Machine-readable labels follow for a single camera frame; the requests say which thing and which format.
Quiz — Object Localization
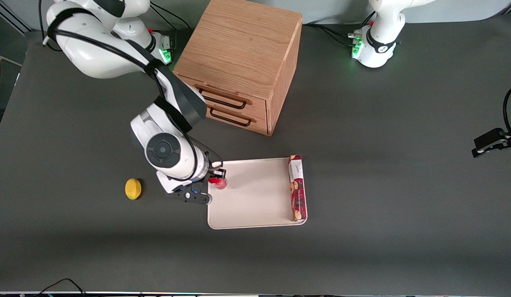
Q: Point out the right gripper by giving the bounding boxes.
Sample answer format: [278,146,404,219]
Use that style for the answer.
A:
[156,167,228,194]

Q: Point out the beige plastic tray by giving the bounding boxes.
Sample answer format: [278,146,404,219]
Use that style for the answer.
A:
[207,157,308,230]

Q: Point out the wooden drawer front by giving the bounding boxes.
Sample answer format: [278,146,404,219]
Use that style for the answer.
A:
[195,82,268,121]
[205,103,268,135]

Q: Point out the yellow lemon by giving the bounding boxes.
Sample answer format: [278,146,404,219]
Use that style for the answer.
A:
[124,178,143,201]

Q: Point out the red cookie box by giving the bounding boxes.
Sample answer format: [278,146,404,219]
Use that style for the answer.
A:
[287,155,308,223]

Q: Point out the dark grey table mat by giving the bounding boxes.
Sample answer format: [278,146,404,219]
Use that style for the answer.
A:
[0,14,511,295]

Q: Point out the wooden drawer cabinet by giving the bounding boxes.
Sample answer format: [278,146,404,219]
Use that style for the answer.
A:
[172,0,304,137]

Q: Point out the black left gripper cable loop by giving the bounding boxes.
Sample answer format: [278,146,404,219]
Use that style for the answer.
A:
[503,82,511,133]

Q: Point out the black metal drawer handle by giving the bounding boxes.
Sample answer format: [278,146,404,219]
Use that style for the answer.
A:
[208,108,253,127]
[199,88,248,111]

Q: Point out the black right arm base cables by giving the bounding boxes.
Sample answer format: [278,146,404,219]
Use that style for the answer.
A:
[149,2,193,33]

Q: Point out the black arm base cables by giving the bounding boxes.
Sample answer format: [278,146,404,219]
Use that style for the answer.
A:
[149,2,193,33]
[302,12,377,47]

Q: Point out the black cable at table edge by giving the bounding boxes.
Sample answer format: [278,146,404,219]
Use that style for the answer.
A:
[32,278,87,297]

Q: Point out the black left arm base cables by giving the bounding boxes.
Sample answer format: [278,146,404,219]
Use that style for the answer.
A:
[302,12,377,47]

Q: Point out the black cable along right arm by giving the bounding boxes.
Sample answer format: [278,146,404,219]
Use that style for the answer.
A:
[38,0,224,165]

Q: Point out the aluminium frame rail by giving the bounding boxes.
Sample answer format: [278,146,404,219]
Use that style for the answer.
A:
[0,0,34,34]

